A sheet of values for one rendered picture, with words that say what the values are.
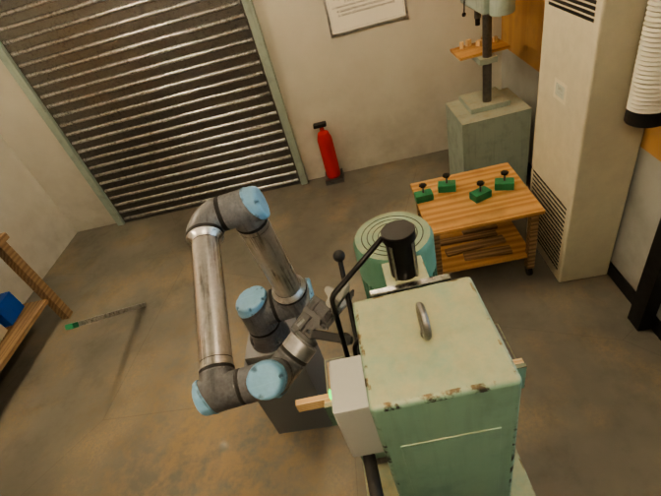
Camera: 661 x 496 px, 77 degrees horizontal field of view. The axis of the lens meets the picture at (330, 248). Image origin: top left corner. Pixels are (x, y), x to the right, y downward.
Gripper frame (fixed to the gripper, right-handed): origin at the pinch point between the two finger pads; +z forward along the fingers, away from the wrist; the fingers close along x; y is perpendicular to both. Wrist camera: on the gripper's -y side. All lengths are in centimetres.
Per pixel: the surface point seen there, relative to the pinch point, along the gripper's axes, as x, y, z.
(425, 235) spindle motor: -30.5, -10.0, 16.1
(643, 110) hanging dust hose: 50, -43, 131
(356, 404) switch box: -48, -19, -17
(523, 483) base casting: 11, -66, -14
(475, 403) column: -51, -32, -6
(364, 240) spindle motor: -28.7, 0.1, 8.0
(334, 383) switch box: -46, -14, -17
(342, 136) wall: 243, 133, 123
